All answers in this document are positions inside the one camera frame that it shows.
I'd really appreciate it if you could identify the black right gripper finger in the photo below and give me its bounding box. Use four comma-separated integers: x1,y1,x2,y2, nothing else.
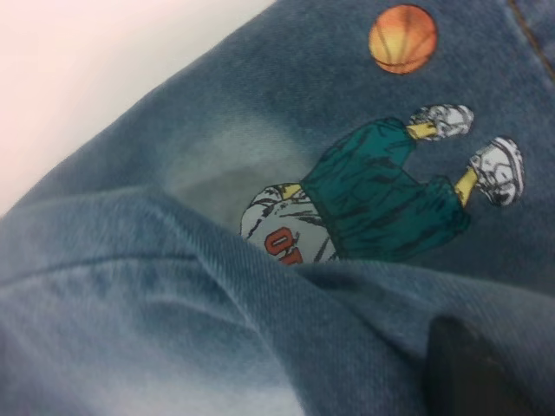
422,315,539,416

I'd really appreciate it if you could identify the blue denim jeans basketball print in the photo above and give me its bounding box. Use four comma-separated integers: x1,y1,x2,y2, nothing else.
0,0,555,416

